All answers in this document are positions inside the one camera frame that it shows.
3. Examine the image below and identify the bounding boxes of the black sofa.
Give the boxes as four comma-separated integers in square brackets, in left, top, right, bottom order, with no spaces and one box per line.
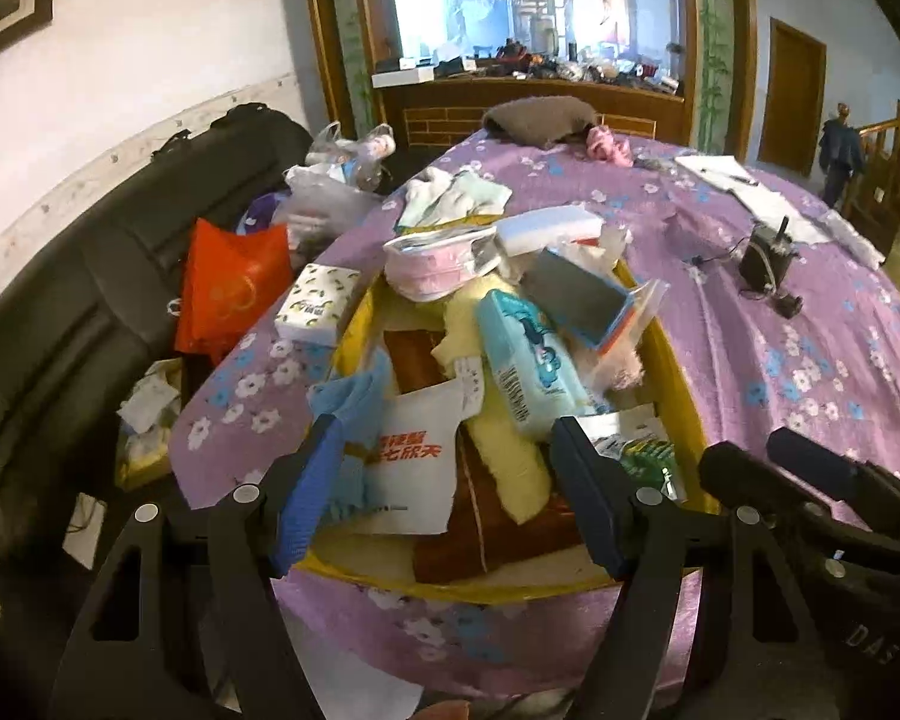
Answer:
[0,103,312,556]

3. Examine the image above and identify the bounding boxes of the black device with cable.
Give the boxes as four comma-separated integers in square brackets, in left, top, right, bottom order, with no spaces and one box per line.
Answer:
[738,216,803,320]

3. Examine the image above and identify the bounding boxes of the white plastic snack bag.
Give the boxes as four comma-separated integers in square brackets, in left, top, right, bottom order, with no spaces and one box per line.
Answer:
[351,380,463,536]

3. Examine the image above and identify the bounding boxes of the brown towel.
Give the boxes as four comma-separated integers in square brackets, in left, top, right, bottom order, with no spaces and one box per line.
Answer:
[481,96,598,149]

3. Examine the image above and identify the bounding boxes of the pink clear pencil pouch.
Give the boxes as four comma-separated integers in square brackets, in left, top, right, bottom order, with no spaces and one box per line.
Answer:
[383,226,502,302]

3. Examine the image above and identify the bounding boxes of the white foam sponge block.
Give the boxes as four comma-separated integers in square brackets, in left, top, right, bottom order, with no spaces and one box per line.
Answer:
[496,205,603,257]

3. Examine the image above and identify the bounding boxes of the white paper sheets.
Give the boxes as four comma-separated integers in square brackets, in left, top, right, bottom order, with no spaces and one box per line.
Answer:
[674,154,832,245]

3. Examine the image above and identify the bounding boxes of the white patterned tissue box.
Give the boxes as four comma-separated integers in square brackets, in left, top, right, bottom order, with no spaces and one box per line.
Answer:
[274,263,361,348]

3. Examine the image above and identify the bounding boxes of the teal tissue pack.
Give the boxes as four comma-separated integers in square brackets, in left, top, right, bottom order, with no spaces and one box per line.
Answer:
[476,289,596,442]

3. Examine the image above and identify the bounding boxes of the red shopping bag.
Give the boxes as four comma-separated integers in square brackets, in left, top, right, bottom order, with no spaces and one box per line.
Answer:
[175,220,294,364]

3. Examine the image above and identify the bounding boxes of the black pen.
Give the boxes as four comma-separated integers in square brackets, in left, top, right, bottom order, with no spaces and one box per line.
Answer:
[728,174,759,187]

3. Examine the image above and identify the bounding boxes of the wooden cabinet with clutter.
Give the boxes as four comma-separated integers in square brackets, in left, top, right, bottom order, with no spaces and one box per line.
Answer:
[375,73,694,149]

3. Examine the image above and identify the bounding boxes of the yellow plush toy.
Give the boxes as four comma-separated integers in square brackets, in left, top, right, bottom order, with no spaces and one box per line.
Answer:
[432,273,553,525]

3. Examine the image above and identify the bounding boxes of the clear plastic bags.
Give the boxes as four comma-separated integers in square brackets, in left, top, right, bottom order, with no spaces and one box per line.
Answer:
[272,122,397,250]

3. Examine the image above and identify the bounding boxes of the pink fluffy cloth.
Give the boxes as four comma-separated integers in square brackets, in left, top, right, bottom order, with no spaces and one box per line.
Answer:
[585,125,634,167]

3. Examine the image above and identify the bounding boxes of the purple floral tablecloth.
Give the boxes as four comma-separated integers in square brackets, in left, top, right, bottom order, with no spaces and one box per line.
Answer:
[170,132,900,695]

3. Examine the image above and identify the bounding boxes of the yellow storage box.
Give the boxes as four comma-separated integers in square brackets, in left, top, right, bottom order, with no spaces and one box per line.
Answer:
[295,253,722,607]

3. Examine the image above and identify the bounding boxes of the colourful sponge cloth stack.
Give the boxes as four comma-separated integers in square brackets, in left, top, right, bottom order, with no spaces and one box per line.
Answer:
[520,247,670,356]

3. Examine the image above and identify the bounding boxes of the pink plush toy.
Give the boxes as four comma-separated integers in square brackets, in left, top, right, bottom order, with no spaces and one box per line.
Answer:
[571,340,644,395]

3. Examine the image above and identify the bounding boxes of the person in dark clothes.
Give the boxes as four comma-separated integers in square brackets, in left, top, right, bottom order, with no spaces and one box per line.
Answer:
[818,103,865,208]

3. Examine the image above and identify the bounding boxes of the blue knitted cloth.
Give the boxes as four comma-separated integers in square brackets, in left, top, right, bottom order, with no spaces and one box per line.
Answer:
[307,348,393,525]

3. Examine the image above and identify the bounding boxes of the white folded cloths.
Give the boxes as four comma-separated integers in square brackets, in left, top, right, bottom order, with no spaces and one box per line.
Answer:
[398,167,512,229]

